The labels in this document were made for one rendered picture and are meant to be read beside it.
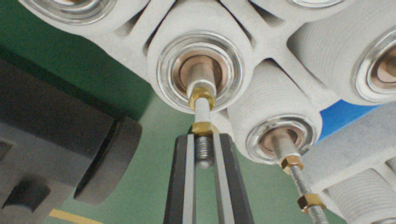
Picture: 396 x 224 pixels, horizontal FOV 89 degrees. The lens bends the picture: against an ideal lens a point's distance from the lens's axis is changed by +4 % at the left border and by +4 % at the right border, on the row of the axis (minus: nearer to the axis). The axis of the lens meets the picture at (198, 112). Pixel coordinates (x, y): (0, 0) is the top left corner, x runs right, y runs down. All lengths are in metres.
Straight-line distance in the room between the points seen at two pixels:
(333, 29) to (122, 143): 0.36
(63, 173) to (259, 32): 0.36
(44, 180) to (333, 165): 0.51
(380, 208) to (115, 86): 0.55
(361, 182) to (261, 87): 0.31
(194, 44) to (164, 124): 0.40
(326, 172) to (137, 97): 0.44
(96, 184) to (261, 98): 0.33
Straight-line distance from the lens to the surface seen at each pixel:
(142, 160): 0.66
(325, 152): 0.49
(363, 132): 0.49
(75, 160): 0.40
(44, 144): 0.40
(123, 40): 0.25
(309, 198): 0.19
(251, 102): 0.22
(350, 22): 0.23
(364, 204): 0.48
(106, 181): 0.42
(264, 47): 0.25
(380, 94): 0.25
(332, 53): 0.22
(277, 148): 0.22
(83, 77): 0.52
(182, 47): 0.16
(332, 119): 0.49
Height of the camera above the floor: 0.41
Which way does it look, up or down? 54 degrees down
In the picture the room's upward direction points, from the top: 179 degrees clockwise
